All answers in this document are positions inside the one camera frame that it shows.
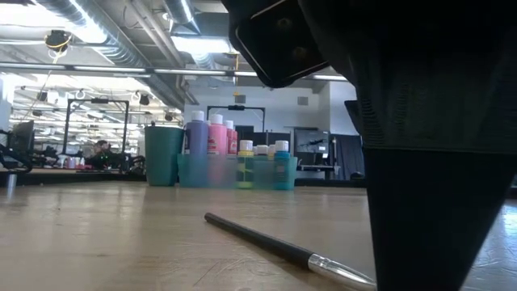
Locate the large blue paint bottle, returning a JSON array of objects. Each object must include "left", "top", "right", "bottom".
[{"left": 185, "top": 111, "right": 210, "bottom": 188}]

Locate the small cerulean blue paint bottle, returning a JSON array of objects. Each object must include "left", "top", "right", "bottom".
[{"left": 273, "top": 140, "right": 291, "bottom": 191}]

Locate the large pink paint bottle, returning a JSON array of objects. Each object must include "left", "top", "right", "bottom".
[{"left": 207, "top": 113, "right": 228, "bottom": 188}]

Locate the large red paint bottle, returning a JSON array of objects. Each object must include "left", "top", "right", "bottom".
[{"left": 224, "top": 120, "right": 238, "bottom": 157}]

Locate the black metal gantry frame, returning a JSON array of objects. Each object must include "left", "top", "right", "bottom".
[
  {"left": 206, "top": 104, "right": 267, "bottom": 133},
  {"left": 60, "top": 98, "right": 131, "bottom": 157}
]

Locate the dark teal plastic cup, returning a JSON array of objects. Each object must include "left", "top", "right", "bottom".
[{"left": 144, "top": 124, "right": 186, "bottom": 188}]

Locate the teal translucent plastic bin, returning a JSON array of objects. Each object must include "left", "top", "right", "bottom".
[{"left": 177, "top": 154, "right": 299, "bottom": 191}]

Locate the long ceiling light strip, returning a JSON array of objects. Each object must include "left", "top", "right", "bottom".
[{"left": 0, "top": 62, "right": 349, "bottom": 82}]

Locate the dark computer monitor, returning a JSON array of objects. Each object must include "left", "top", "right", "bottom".
[
  {"left": 7, "top": 120, "right": 36, "bottom": 159},
  {"left": 293, "top": 127, "right": 330, "bottom": 155}
]

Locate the silver ventilation duct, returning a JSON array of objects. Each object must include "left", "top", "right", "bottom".
[{"left": 36, "top": 0, "right": 199, "bottom": 110}]

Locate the black office partition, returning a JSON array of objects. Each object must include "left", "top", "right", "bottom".
[{"left": 237, "top": 124, "right": 292, "bottom": 157}]

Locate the person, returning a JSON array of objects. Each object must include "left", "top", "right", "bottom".
[{"left": 86, "top": 139, "right": 122, "bottom": 171}]

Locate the black yellow ceiling reel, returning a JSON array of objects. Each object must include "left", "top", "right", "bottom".
[{"left": 43, "top": 27, "right": 74, "bottom": 53}]

